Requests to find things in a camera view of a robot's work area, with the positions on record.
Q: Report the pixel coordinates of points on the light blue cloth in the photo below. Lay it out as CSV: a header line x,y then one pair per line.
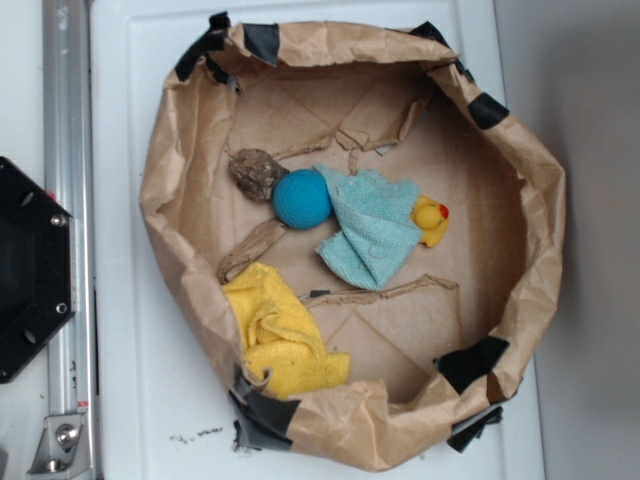
x,y
376,234

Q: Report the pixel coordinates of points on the yellow cloth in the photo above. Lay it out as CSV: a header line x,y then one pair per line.
x,y
281,341

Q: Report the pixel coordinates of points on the blue foam ball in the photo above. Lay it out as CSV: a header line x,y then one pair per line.
x,y
301,200

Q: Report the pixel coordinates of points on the brown paper bag bin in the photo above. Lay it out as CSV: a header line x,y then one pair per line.
x,y
452,332

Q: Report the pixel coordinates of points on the brown pine cone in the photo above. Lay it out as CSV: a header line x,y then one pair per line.
x,y
256,174

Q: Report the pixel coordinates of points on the yellow rubber duck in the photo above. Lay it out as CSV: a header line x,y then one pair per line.
x,y
432,218

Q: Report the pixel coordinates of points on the white tray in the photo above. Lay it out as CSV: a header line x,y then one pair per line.
x,y
164,414

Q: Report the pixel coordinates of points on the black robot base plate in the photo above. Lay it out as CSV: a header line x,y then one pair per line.
x,y
36,269

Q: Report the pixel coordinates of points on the aluminium extrusion rail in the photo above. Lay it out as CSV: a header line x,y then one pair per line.
x,y
73,377

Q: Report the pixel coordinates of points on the metal corner bracket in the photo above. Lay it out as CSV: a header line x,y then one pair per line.
x,y
63,450

